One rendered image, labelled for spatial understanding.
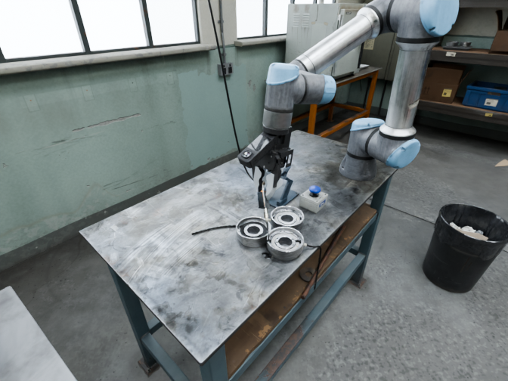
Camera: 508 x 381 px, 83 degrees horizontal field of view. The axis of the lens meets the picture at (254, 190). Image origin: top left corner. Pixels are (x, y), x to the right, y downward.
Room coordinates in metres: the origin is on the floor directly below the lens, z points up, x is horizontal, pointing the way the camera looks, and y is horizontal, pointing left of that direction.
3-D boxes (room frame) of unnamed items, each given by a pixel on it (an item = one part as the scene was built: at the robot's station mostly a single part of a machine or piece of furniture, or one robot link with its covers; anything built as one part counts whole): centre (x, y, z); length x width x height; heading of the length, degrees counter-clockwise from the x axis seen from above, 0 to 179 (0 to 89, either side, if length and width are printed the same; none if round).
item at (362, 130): (1.07, -0.44, 0.97); 0.13 x 0.12 x 0.14; 26
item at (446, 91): (3.60, -2.27, 0.64); 0.49 x 0.40 x 0.37; 53
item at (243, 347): (0.94, -0.07, 0.40); 1.17 x 0.59 x 0.80; 138
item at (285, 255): (0.61, -0.09, 0.82); 0.10 x 0.10 x 0.04
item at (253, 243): (0.67, 0.00, 0.82); 0.10 x 0.10 x 0.04
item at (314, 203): (0.84, -0.21, 0.82); 0.08 x 0.07 x 0.05; 138
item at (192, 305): (0.94, -0.07, 0.79); 1.20 x 0.60 x 0.02; 138
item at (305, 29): (3.22, -0.74, 1.10); 0.62 x 0.61 x 0.65; 138
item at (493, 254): (1.22, -1.19, 0.21); 0.34 x 0.34 x 0.43
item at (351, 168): (1.08, -0.44, 0.85); 0.15 x 0.15 x 0.10
